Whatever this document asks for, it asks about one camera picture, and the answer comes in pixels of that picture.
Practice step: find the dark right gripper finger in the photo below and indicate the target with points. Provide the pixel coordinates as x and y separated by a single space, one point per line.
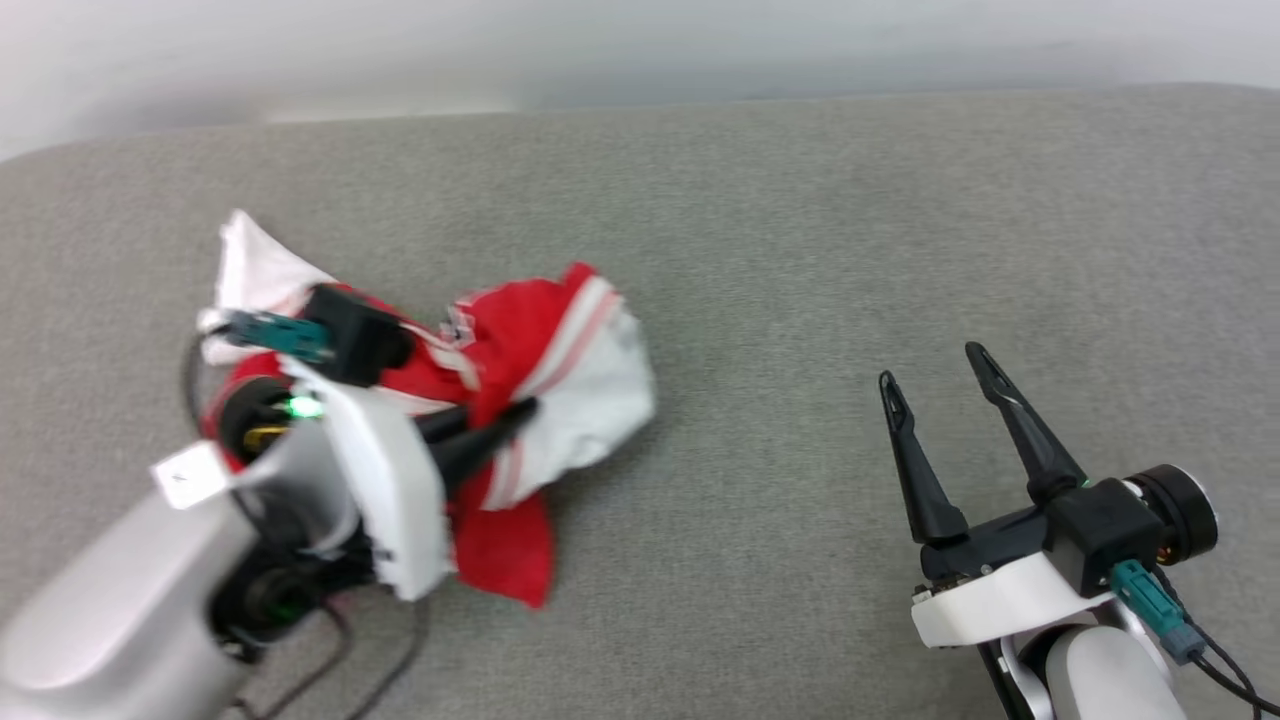
1040 455
925 500

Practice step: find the black right gripper motor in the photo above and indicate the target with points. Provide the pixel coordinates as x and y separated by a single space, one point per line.
1185 510

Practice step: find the black left gripper motor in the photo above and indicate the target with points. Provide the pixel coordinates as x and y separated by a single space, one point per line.
245 415

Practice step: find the red and white shirt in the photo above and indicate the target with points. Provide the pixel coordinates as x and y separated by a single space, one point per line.
590 390

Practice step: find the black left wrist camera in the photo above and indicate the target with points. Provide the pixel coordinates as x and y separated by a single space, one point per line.
355 335

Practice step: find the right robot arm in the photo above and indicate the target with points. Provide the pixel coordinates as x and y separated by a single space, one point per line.
1100 680

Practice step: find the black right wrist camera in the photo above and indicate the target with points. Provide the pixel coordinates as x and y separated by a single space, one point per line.
1100 530

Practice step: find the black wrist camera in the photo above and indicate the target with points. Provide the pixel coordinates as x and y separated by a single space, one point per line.
1100 530
355 335

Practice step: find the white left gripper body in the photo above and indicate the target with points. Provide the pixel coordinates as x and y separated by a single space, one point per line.
400 500

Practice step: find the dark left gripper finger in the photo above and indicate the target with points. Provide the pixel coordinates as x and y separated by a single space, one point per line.
480 440
440 425

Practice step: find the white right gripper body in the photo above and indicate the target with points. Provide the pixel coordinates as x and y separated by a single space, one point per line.
1000 600

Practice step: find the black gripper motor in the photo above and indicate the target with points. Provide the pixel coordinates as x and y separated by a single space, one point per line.
245 415
1185 510

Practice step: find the teal right camera connector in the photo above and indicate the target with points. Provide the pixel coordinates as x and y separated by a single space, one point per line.
1150 600

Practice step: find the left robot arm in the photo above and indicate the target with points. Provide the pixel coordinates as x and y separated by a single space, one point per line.
100 620

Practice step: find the teal left camera connector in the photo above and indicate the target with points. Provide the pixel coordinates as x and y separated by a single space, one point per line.
285 335

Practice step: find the teal camera connector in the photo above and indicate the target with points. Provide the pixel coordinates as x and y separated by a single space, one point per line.
285 335
1150 600

